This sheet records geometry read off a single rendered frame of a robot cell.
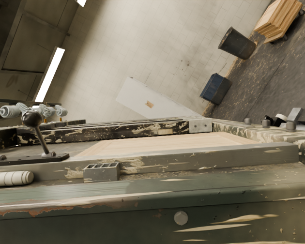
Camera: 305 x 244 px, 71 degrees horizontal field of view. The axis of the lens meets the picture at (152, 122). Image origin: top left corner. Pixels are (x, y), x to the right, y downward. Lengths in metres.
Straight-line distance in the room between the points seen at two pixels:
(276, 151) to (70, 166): 0.46
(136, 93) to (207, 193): 4.34
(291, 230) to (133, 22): 6.02
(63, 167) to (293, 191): 0.43
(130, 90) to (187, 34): 2.36
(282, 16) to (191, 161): 3.50
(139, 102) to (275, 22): 2.73
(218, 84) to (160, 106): 1.39
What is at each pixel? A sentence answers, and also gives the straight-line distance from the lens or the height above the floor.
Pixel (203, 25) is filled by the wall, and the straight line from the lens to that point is 6.13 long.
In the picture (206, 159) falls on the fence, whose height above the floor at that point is 1.06.
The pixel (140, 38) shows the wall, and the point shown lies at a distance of 6.05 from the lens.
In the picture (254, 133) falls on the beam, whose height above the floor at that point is 0.90.
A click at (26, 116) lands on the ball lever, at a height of 1.44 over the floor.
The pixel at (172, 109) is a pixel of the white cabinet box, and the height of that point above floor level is 0.88.
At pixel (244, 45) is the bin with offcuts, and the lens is 5.07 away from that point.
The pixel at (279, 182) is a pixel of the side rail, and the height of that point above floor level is 1.06.
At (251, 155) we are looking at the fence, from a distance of 0.53.
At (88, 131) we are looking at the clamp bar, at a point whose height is 1.48.
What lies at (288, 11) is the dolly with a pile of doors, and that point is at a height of 0.22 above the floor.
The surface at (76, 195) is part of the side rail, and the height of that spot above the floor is 1.25.
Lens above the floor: 1.22
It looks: 1 degrees down
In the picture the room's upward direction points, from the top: 61 degrees counter-clockwise
